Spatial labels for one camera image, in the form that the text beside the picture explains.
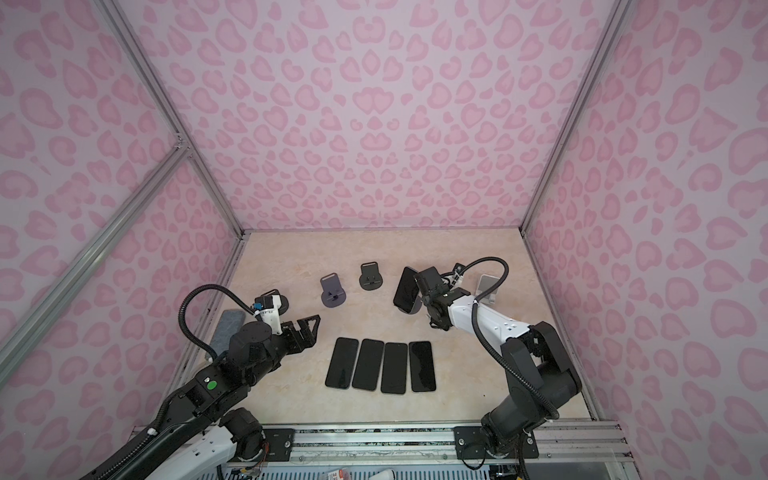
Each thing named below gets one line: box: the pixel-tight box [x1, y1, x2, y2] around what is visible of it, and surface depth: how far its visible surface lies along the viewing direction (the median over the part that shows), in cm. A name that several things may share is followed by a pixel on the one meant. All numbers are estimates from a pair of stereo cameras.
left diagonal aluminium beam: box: [0, 142, 192, 386], surface depth 70 cm
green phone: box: [393, 266, 420, 314], surface depth 94 cm
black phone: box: [380, 342, 408, 395], surface depth 86 cm
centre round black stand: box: [359, 262, 383, 291], surface depth 102 cm
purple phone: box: [352, 339, 384, 391], surface depth 87 cm
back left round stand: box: [320, 273, 347, 308], surface depth 98 cm
